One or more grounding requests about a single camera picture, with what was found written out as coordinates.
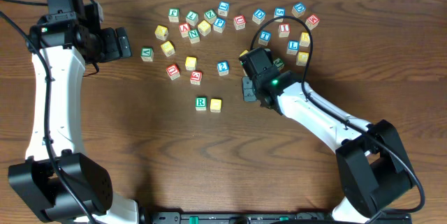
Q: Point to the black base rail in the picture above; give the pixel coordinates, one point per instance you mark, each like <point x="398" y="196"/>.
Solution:
<point x="272" y="217"/>

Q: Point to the yellow C letter block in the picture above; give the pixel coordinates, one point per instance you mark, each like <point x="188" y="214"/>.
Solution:
<point x="191" y="63"/>

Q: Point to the blue P letter block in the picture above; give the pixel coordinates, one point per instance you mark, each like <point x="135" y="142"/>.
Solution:
<point x="219" y="25"/>

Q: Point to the blue L letter block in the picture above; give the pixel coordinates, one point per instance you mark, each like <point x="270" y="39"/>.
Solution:
<point x="292" y="47"/>

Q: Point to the red E letter block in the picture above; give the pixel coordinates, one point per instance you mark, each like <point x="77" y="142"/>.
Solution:
<point x="196" y="77"/>

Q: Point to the blue top letter block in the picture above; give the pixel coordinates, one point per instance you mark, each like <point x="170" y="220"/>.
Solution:
<point x="223" y="8"/>

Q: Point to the green R letter block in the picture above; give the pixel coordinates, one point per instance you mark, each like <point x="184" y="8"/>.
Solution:
<point x="201" y="103"/>

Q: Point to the blue 5 number block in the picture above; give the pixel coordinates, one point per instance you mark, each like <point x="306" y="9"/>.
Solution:
<point x="279" y="12"/>

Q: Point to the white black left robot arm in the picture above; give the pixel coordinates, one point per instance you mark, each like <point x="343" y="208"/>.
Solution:
<point x="57" y="180"/>

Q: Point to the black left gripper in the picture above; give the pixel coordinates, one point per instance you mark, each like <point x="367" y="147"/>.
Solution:
<point x="122" y="42"/>

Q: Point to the red M letter block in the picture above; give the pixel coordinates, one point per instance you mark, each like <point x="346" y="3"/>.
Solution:
<point x="312" y="21"/>

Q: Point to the red u block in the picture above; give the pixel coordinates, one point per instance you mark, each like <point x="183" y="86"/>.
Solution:
<point x="239" y="22"/>
<point x="173" y="71"/>

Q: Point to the yellow O letter block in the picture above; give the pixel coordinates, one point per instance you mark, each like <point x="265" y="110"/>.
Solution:
<point x="215" y="105"/>

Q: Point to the red U block lower left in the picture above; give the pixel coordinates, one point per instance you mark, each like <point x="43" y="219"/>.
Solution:
<point x="173" y="71"/>

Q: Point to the red U block upper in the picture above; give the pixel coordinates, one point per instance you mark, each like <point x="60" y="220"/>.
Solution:
<point x="239" y="22"/>

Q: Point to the red A letter block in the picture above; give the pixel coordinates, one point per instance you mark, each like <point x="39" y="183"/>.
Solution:
<point x="184" y="29"/>

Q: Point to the blue D letter block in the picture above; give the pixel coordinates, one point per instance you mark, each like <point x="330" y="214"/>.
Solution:
<point x="258" y="16"/>

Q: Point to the green L letter block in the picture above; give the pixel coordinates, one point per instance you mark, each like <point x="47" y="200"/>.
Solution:
<point x="192" y="18"/>

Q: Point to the green J letter block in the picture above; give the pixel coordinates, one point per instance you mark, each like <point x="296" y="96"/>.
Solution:
<point x="279" y="63"/>

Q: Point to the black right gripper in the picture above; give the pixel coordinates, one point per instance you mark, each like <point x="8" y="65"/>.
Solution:
<point x="248" y="95"/>

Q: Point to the blue T letter block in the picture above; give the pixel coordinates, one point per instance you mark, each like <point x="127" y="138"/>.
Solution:
<point x="264" y="37"/>

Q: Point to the green V letter block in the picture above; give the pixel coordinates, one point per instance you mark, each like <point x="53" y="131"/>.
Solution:
<point x="147" y="54"/>

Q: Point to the red I letter block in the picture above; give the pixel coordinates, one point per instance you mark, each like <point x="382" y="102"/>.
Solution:
<point x="284" y="30"/>

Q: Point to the yellow S letter block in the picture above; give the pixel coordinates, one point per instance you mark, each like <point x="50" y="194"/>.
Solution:
<point x="168" y="48"/>

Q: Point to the green Z letter block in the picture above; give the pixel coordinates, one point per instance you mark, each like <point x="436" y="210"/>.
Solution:
<point x="210" y="16"/>

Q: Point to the blue 2 number block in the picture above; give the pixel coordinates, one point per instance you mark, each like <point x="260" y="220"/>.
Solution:
<point x="223" y="68"/>

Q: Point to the green N letter block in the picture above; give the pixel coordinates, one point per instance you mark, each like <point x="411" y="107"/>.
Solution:
<point x="194" y="36"/>

